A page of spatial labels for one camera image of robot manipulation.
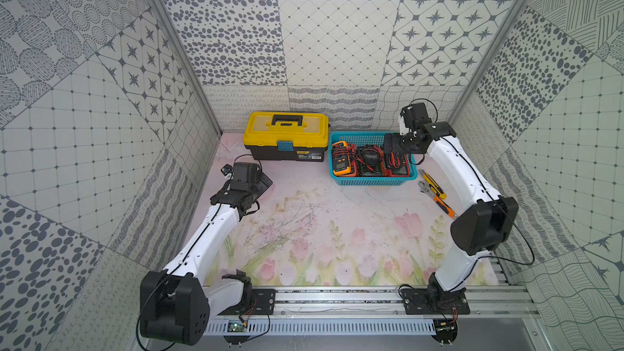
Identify black multimeter red leads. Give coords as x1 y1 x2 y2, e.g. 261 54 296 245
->
383 133 406 169

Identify dark green wide multimeter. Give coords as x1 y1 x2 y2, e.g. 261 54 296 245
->
357 145 384 177

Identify yellow orange multimeter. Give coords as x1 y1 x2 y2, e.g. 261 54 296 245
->
331 141 357 177

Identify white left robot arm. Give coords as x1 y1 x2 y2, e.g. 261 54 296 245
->
135 158 275 345

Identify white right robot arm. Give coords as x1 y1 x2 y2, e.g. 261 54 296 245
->
398 102 518 299

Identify teal plastic basket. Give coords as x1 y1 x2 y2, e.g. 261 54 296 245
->
328 131 419 186

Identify yellow utility knife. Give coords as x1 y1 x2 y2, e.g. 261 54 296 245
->
419 169 446 200

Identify yellow black toolbox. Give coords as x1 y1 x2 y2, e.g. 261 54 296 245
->
243 111 330 162

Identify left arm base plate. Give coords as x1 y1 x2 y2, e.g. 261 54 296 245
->
239 288 276 315

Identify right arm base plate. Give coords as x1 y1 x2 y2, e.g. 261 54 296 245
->
397 284 471 316

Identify aluminium mounting rail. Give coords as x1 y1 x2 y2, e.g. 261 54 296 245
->
203 287 539 344

